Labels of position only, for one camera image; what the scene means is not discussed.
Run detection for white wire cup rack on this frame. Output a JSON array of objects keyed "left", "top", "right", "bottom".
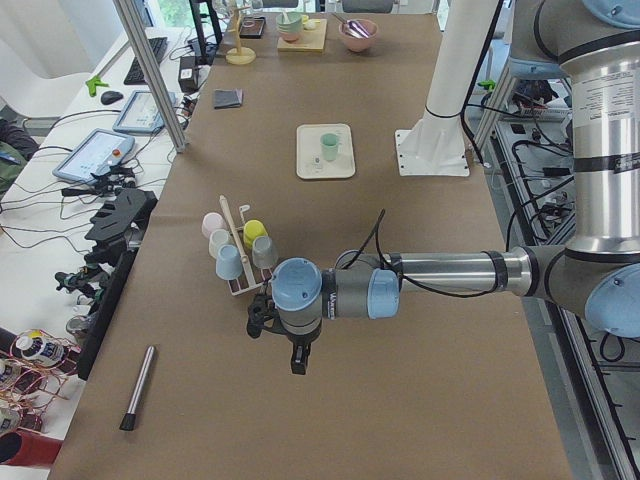
[{"left": 228, "top": 204, "right": 274, "bottom": 296}]

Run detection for green stacked bowls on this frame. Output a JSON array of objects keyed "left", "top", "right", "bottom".
[{"left": 276, "top": 12, "right": 303, "bottom": 43}]

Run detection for light blue cup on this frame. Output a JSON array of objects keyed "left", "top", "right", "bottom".
[{"left": 216, "top": 244, "right": 243, "bottom": 281}]

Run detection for blue teach pendant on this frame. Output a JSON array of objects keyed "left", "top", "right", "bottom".
[
  {"left": 52, "top": 129, "right": 135, "bottom": 184},
  {"left": 112, "top": 90, "right": 164, "bottom": 135}
]

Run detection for cream rabbit tray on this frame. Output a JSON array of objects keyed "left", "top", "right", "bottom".
[{"left": 296, "top": 123, "right": 356, "bottom": 180}]

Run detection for pink cup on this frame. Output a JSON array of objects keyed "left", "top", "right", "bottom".
[{"left": 201, "top": 212, "right": 227, "bottom": 239}]

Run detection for yellow cup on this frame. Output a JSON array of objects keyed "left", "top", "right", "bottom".
[{"left": 242, "top": 219, "right": 268, "bottom": 249}]

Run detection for grey folded cloth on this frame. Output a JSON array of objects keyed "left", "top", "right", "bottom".
[{"left": 213, "top": 88, "right": 244, "bottom": 109}]

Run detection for wooden rack handle rod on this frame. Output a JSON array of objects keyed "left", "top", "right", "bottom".
[{"left": 219, "top": 195, "right": 249, "bottom": 265}]

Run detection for wooden cutting board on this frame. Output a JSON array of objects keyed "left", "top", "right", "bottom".
[{"left": 277, "top": 19, "right": 327, "bottom": 53}]

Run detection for black keyboard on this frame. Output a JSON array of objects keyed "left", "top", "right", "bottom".
[{"left": 123, "top": 36, "right": 170, "bottom": 86}]

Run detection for black computer mouse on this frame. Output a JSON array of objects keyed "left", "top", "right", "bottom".
[{"left": 100, "top": 90, "right": 124, "bottom": 106}]

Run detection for pink ice bowl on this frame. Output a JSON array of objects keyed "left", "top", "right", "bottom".
[{"left": 339, "top": 19, "right": 378, "bottom": 53}]

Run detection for copper wire basket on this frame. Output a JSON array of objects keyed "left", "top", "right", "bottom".
[{"left": 1, "top": 329, "right": 81, "bottom": 435}]

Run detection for silver metal pen tube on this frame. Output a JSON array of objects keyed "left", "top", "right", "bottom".
[{"left": 119, "top": 345, "right": 156, "bottom": 431}]

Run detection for grey cup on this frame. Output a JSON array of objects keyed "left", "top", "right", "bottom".
[{"left": 252, "top": 235, "right": 279, "bottom": 269}]

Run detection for green cup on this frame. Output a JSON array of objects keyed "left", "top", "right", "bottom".
[{"left": 320, "top": 133, "right": 340, "bottom": 161}]

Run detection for cream white cup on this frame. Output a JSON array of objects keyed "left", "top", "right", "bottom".
[{"left": 208, "top": 228, "right": 232, "bottom": 259}]

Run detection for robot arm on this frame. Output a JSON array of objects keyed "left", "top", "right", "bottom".
[{"left": 270, "top": 1, "right": 639, "bottom": 374}]

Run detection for metal ice scoop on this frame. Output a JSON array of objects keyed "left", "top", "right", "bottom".
[{"left": 332, "top": 12, "right": 372, "bottom": 38}]

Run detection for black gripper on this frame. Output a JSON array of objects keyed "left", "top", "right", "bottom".
[{"left": 290, "top": 335, "right": 313, "bottom": 375}]

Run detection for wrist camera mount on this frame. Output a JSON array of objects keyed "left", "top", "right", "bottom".
[{"left": 246, "top": 293, "right": 286, "bottom": 339}]

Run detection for wooden cup tree stand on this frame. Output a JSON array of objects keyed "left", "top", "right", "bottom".
[{"left": 221, "top": 0, "right": 256, "bottom": 65}]

